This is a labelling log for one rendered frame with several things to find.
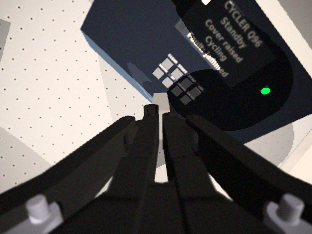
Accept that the beige and dark blue benchtop machine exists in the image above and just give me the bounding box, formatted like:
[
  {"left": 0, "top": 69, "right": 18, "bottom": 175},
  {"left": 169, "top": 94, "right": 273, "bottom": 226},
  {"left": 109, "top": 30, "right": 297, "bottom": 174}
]
[{"left": 80, "top": 0, "right": 312, "bottom": 144}]

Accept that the grey flat base plate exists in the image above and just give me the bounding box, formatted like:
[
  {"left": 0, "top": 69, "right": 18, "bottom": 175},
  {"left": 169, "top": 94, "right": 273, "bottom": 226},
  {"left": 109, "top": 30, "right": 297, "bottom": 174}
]
[{"left": 0, "top": 0, "right": 312, "bottom": 193}]

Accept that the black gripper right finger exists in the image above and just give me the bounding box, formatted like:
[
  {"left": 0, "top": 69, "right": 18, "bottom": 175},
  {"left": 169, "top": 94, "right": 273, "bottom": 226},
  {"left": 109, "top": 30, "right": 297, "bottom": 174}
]
[{"left": 160, "top": 93, "right": 312, "bottom": 234}]

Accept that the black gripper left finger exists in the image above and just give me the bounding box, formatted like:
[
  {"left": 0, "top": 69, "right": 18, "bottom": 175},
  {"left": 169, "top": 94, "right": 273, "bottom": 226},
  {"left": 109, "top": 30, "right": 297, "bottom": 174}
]
[{"left": 0, "top": 93, "right": 161, "bottom": 234}]

